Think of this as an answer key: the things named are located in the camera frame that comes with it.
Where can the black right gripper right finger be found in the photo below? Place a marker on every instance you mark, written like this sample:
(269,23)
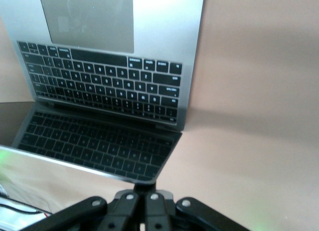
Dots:
(159,213)

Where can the grey laptop computer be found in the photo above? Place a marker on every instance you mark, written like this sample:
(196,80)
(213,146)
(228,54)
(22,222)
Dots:
(99,79)

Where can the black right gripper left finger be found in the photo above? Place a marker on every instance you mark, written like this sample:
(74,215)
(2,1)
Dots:
(122,211)

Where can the grey electrical box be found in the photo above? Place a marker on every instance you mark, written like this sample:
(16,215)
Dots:
(15,218)

